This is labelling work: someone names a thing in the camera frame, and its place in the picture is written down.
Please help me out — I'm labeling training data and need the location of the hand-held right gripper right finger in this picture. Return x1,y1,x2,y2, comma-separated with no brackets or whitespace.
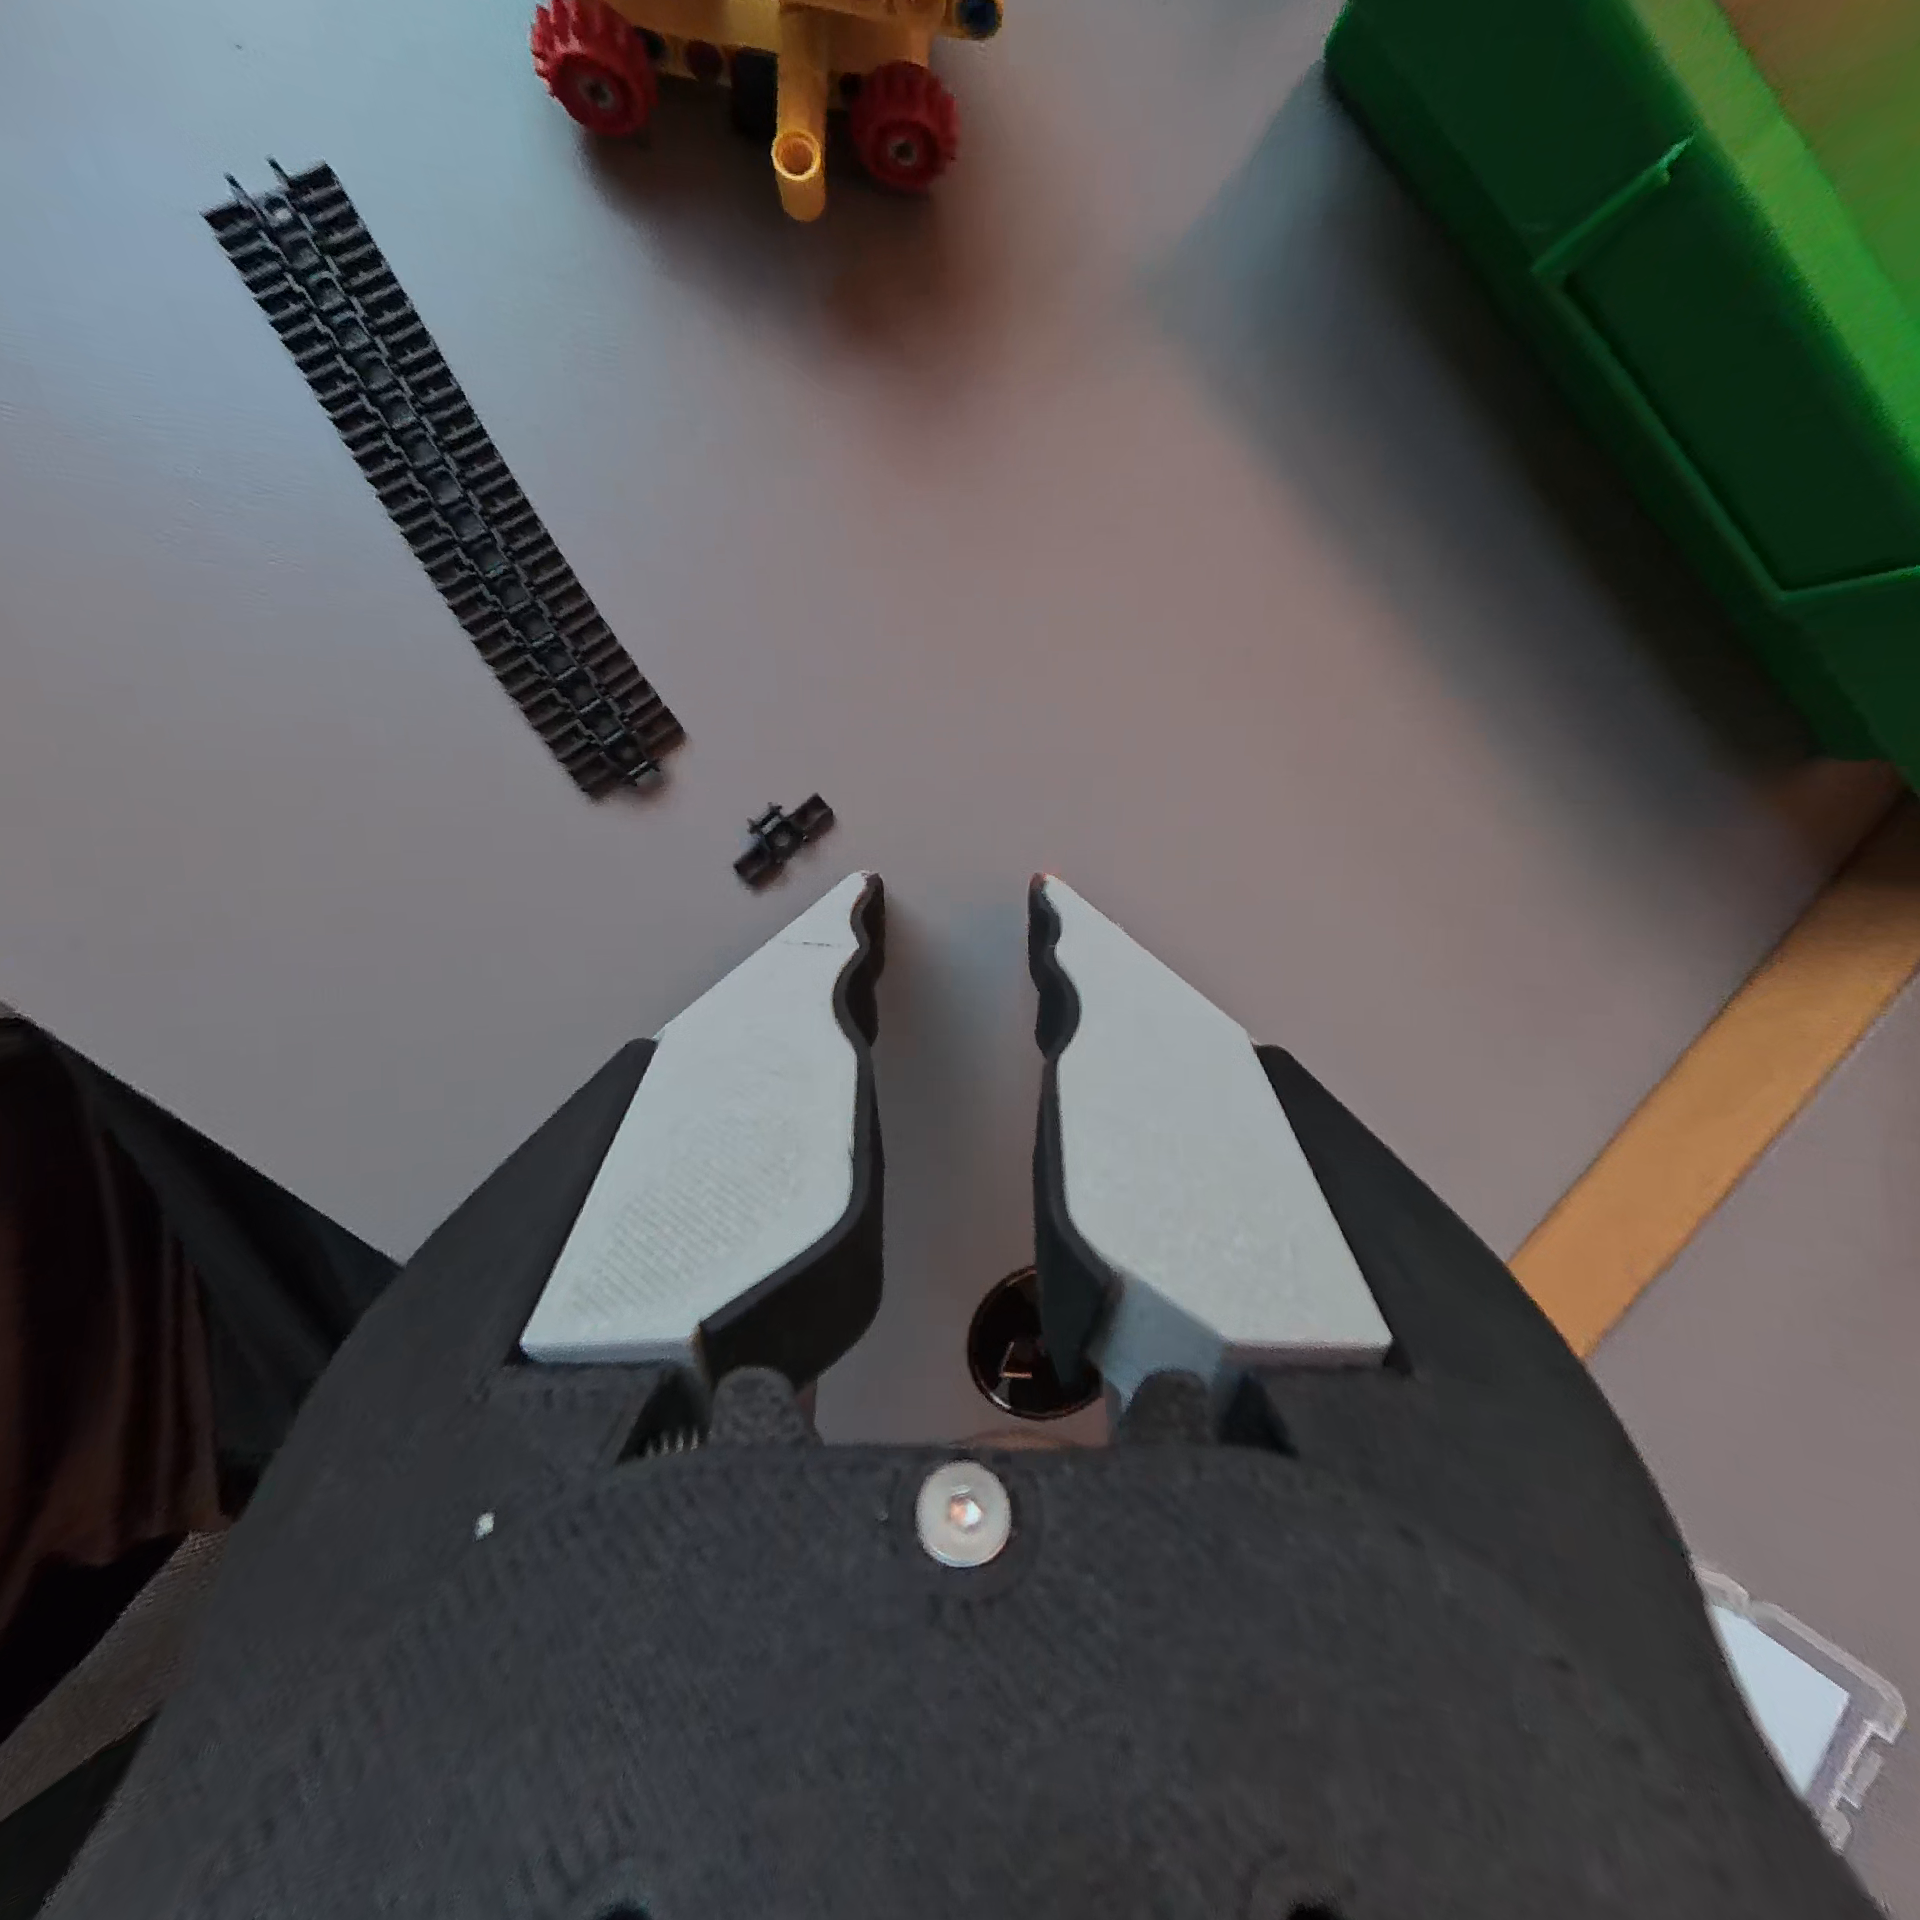
1026,873,1395,1390

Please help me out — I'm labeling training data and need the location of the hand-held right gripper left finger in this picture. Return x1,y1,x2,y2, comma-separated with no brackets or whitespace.
520,870,887,1390

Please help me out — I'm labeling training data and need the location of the single black lego track link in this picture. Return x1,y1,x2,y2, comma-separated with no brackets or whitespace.
735,796,840,887

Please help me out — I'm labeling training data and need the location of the black lego track strip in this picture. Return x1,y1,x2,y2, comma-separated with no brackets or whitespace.
202,158,688,798

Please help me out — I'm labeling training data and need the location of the yellow lego bulldozer model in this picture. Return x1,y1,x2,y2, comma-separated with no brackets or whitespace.
531,0,1010,223

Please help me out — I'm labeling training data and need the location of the person's dark clothing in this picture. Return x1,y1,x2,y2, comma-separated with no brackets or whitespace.
0,1006,406,1742

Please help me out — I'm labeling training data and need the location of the clear plastic container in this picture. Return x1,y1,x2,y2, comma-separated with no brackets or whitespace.
1691,1559,1913,1862

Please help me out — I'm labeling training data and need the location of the green plastic storage bin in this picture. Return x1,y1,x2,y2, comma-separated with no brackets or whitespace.
1327,0,1920,781

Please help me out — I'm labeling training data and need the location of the round black cable grommet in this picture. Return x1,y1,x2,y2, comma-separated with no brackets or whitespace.
967,1267,1107,1421

